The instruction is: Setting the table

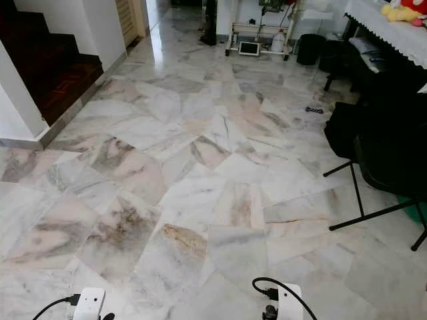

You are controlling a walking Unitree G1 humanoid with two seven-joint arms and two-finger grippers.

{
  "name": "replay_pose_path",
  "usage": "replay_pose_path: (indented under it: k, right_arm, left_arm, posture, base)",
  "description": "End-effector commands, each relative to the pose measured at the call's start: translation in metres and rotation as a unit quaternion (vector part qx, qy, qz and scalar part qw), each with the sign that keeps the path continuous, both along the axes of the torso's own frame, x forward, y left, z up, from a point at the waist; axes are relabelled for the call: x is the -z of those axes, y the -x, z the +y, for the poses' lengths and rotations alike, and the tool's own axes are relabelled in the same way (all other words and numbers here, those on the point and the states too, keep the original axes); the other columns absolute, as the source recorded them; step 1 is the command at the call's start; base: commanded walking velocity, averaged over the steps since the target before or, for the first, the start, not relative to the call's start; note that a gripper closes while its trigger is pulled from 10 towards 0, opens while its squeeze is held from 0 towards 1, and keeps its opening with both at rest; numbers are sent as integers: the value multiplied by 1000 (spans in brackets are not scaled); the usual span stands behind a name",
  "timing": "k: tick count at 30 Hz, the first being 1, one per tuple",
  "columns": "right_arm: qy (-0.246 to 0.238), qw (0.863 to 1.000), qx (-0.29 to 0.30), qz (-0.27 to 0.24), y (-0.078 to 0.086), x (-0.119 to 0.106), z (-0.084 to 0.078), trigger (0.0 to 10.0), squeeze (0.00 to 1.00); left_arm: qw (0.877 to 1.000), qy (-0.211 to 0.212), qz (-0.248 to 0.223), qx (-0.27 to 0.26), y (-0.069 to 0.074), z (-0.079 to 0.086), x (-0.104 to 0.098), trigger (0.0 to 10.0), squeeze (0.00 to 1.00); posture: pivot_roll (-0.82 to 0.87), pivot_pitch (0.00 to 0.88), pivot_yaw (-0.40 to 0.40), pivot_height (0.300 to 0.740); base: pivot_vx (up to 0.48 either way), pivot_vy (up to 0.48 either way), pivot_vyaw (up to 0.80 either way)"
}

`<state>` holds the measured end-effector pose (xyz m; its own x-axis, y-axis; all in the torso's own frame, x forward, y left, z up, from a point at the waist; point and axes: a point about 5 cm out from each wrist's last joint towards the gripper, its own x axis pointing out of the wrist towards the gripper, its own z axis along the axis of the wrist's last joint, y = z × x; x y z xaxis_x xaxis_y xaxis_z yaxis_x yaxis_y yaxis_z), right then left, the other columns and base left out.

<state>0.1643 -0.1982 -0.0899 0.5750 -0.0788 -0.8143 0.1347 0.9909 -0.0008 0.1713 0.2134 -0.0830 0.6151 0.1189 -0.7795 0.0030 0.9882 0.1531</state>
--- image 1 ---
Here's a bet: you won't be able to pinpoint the white wheeled rack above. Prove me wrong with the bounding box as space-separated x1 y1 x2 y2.
226 0 298 62

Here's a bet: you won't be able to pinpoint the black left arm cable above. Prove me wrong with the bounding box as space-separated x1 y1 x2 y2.
31 294 81 320

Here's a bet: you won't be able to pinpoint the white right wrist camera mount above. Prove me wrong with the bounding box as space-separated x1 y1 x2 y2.
276 284 305 320

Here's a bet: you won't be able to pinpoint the black bench with cushion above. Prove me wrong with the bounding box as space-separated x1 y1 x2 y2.
319 37 414 93

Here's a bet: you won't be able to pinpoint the white plastic bottle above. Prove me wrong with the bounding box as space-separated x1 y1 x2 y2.
271 31 287 53

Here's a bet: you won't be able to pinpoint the light wooden door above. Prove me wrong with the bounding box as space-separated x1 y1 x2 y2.
115 0 149 47

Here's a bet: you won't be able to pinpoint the dark wooden staircase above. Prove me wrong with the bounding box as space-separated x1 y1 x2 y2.
0 10 105 125

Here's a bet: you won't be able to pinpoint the black upright stand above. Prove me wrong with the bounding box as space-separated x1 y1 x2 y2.
200 0 219 47

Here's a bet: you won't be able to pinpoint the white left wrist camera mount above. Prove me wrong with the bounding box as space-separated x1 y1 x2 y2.
73 287 106 320

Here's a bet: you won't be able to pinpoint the green plastic object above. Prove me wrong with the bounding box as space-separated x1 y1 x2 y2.
397 195 427 224

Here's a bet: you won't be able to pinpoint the black chair thin metal legs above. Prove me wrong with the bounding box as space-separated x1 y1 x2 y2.
322 100 427 253

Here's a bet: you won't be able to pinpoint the table with white lace cloth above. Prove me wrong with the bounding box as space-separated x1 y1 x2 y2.
346 0 427 71

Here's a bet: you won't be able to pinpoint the white framed tablet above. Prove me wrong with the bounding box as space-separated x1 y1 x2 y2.
238 41 261 57

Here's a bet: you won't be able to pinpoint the black round bin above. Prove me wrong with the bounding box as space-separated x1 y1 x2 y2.
297 33 328 66

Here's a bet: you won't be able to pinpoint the yellow and red plush toy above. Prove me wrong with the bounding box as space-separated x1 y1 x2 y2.
380 0 427 27

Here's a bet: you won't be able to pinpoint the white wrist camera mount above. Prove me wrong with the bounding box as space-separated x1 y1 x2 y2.
73 287 106 320
276 284 305 320

